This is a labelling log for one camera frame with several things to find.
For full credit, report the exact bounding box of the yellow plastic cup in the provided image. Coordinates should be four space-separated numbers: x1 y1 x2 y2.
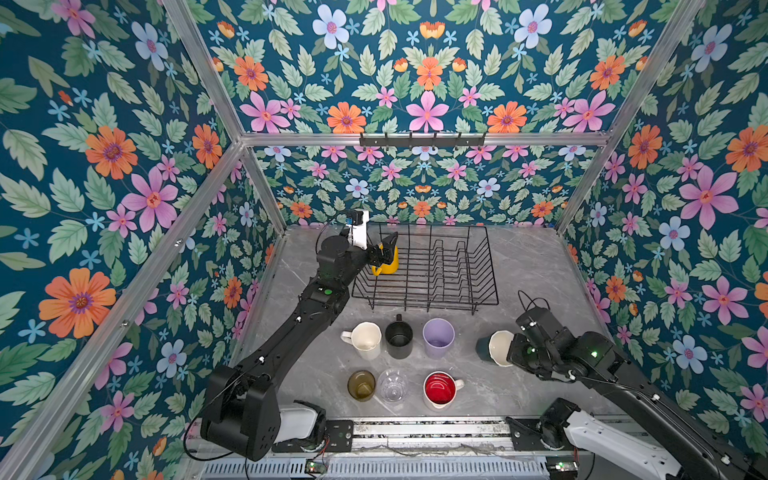
371 246 399 277

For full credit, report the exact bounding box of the clear glass cup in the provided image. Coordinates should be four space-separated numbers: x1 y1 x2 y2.
377 368 408 403

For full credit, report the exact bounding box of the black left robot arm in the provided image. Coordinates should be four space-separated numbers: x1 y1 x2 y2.
200 229 398 461

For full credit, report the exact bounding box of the black mug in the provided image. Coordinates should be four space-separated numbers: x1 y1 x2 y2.
384 314 414 360

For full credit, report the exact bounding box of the cream ceramic mug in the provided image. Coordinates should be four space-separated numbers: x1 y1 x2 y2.
340 322 382 360

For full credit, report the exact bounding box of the red and white mug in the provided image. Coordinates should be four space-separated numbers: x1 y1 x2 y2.
422 371 465 411

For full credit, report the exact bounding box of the small green circuit board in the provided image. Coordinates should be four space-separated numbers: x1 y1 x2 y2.
304 459 328 477

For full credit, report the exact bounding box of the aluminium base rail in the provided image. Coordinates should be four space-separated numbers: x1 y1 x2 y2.
179 416 661 480

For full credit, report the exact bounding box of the black wire dish rack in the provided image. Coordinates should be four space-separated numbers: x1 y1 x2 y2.
352 224 499 313

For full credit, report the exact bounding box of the lilac plastic cup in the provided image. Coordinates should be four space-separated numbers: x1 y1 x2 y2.
422 318 456 360

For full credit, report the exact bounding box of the olive green glass cup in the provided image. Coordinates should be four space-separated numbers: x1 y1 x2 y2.
347 370 376 402

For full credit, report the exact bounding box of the cream and green mug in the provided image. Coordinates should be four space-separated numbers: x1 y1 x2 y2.
475 330 514 367

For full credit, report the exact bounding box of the black wall hook rail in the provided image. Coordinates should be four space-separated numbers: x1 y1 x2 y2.
358 132 486 149

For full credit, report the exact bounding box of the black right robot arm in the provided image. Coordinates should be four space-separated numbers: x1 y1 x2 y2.
507 307 767 479

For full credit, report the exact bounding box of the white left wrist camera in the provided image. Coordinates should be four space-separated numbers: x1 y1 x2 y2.
346 209 370 250

